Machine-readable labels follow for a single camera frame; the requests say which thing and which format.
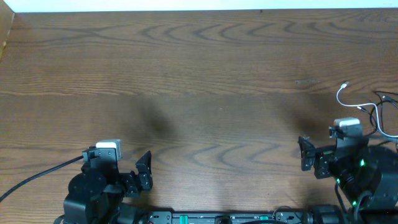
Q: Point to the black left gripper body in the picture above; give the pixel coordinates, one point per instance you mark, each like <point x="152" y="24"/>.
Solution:
<point x="131" y="182"/>

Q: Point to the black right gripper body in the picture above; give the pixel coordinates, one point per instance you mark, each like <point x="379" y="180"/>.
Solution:
<point x="321" y="162"/>

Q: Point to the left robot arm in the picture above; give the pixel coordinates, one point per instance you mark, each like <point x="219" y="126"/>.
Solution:
<point x="96" y="194"/>

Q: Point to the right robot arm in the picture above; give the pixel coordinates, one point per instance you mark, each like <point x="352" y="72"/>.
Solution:
<point x="365" y="174"/>

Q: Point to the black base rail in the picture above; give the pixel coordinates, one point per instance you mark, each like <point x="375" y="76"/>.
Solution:
<point x="217" y="217"/>

